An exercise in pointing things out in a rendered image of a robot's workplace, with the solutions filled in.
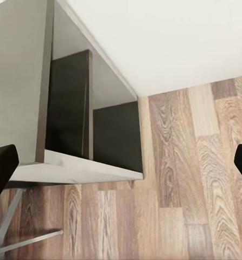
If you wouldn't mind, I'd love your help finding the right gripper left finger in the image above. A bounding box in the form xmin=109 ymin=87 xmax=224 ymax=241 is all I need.
xmin=0 ymin=144 xmax=19 ymax=195

